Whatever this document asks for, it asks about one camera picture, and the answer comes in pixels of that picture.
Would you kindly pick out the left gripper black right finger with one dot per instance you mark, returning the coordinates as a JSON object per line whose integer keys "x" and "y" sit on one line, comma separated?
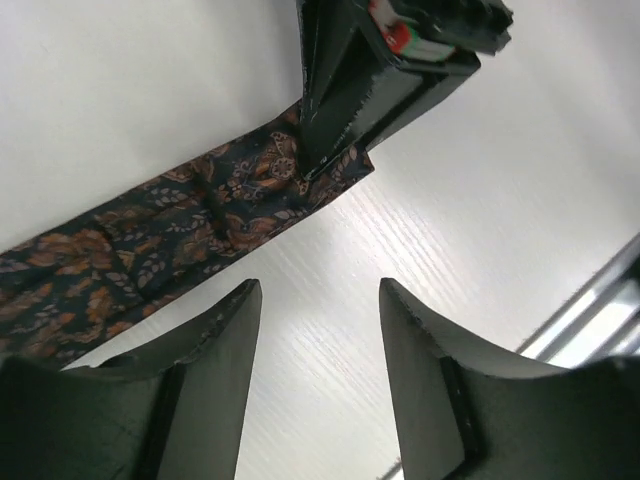
{"x": 466, "y": 408}

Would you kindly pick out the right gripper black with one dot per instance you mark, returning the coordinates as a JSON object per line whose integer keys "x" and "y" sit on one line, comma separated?
{"x": 442, "y": 38}

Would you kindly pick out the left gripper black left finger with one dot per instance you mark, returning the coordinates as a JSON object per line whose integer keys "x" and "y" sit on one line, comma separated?
{"x": 172, "y": 408}

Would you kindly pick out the dark brown floral tie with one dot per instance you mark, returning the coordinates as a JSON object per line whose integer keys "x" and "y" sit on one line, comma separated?
{"x": 73, "y": 288}

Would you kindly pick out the aluminium mounting rail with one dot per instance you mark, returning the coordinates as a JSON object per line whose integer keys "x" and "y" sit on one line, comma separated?
{"x": 600, "y": 320}

